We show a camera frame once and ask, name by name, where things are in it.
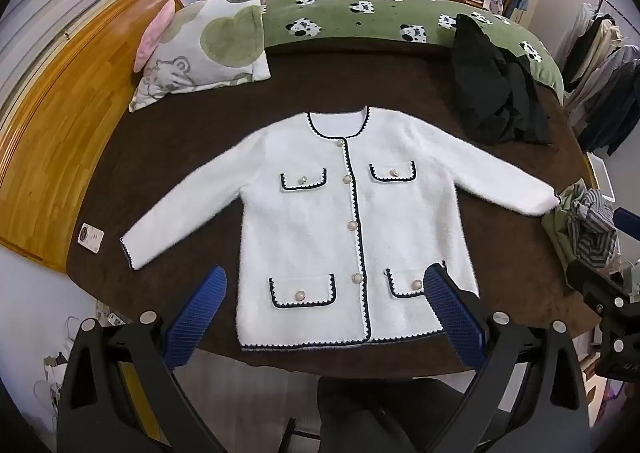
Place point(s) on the row of hanging clothes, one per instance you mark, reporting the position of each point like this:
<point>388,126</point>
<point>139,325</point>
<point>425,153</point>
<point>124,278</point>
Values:
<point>605,78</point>

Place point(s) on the pink pillow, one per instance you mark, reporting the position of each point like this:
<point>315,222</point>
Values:
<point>152,35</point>

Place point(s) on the green panda print blanket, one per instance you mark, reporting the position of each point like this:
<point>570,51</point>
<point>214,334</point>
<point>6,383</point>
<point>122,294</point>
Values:
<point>340,15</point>

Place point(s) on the striped shirt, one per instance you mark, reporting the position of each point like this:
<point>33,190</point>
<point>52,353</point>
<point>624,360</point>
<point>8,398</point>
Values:
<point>592,228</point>

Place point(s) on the white plastic bin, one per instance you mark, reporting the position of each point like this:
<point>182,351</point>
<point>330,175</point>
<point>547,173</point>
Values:
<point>601,178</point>

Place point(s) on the olive green garment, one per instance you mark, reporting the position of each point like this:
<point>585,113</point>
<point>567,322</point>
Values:
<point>556,233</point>

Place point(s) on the white power strip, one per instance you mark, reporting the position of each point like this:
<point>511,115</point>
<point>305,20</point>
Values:
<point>114,317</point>

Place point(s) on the white pillow with green hearts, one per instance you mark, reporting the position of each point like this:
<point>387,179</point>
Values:
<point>215,48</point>

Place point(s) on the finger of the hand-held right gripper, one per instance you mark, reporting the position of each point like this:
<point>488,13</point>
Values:
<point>629,220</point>
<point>592,278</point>

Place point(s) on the white fluffy cardigan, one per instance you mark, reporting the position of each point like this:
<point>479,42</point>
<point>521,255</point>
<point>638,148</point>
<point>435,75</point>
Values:
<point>310,213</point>

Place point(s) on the black office chair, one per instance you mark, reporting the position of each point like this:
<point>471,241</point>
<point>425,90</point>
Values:
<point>380,413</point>

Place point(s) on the black garment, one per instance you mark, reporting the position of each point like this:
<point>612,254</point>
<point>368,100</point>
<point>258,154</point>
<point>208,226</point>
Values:
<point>485,83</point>

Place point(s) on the wooden headboard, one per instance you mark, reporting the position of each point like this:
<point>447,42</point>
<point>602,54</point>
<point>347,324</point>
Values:
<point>65,123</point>

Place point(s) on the white window blind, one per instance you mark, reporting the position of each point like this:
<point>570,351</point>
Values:
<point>50,8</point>

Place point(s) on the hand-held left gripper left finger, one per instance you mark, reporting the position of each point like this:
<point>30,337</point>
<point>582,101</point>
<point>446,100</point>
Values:
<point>197,308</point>

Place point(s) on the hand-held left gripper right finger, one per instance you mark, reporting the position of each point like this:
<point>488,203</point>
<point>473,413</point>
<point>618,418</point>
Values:
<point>455,313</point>

